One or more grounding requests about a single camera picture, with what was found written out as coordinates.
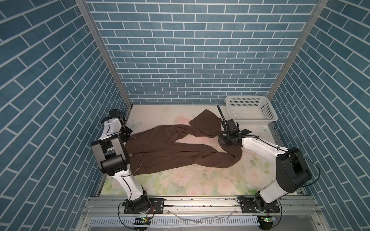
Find brown trousers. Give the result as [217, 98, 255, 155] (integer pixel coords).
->
[125, 110, 242, 175]

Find white plastic basket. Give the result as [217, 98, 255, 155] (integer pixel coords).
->
[225, 95, 278, 125]

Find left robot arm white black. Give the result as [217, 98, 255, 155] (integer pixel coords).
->
[91, 109, 151, 214]

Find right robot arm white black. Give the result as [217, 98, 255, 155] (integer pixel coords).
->
[219, 119, 312, 212]

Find left green circuit board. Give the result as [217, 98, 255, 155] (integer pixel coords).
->
[133, 217, 152, 227]

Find green circuit board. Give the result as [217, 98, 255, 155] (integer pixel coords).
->
[133, 217, 152, 227]
[258, 216, 277, 226]

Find right green circuit board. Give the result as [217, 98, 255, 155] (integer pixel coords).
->
[258, 216, 277, 226]

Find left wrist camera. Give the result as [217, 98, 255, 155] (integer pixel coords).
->
[109, 109, 128, 123]

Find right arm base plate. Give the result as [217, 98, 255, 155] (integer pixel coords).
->
[236, 196, 281, 213]

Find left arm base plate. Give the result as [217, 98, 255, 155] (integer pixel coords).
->
[124, 198, 165, 214]

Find aluminium front rail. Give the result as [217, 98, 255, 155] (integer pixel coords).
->
[82, 195, 322, 217]

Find white slotted cable duct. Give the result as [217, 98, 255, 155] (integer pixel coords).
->
[90, 216, 260, 228]

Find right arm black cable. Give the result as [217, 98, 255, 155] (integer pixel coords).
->
[217, 105, 321, 188]

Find left corner aluminium post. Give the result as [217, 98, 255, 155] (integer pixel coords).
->
[75, 0, 133, 110]

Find corner aluminium post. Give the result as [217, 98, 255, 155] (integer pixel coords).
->
[75, 0, 133, 110]
[267, 0, 329, 101]

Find right corner aluminium post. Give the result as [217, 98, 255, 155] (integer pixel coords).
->
[267, 0, 329, 101]

